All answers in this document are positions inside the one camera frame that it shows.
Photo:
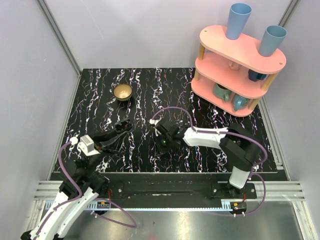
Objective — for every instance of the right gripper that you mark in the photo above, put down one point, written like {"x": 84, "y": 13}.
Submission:
{"x": 160, "y": 150}

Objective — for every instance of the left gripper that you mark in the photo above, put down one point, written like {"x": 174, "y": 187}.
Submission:
{"x": 100, "y": 141}

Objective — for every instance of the black earbud charging case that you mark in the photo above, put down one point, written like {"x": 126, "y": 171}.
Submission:
{"x": 123, "y": 126}

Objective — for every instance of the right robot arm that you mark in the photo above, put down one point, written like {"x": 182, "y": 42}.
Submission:
{"x": 234, "y": 141}

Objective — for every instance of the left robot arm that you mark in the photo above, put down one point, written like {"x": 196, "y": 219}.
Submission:
{"x": 80, "y": 188}

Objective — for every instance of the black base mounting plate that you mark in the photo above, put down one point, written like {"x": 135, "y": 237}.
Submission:
{"x": 205, "y": 185}

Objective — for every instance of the brown ceramic bowl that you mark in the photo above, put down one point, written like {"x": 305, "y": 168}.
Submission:
{"x": 123, "y": 92}

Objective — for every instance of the green ceramic mug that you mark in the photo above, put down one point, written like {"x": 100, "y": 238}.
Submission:
{"x": 221, "y": 92}

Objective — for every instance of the light blue ceramic mug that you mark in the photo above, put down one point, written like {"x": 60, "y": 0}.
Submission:
{"x": 239, "y": 102}

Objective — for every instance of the pink three-tier shelf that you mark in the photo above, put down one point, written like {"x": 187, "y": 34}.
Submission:
{"x": 212, "y": 66}

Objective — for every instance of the pink mug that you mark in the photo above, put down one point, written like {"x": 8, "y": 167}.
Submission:
{"x": 234, "y": 66}

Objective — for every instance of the dark blue mug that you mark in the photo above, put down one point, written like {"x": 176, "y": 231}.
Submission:
{"x": 256, "y": 76}

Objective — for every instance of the left blue plastic cup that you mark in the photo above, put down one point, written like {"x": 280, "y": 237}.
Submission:
{"x": 239, "y": 14}

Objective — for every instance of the blue plastic cup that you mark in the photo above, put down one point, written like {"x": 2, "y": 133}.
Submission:
{"x": 271, "y": 40}
{"x": 239, "y": 14}

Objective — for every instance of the right blue plastic cup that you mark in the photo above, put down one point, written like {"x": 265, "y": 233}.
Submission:
{"x": 271, "y": 40}

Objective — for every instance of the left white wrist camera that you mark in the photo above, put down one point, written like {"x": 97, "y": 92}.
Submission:
{"x": 85, "y": 144}

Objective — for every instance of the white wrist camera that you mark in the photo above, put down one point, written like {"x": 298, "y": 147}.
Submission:
{"x": 154, "y": 123}
{"x": 85, "y": 144}

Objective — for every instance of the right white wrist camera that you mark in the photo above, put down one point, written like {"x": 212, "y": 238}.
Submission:
{"x": 154, "y": 123}

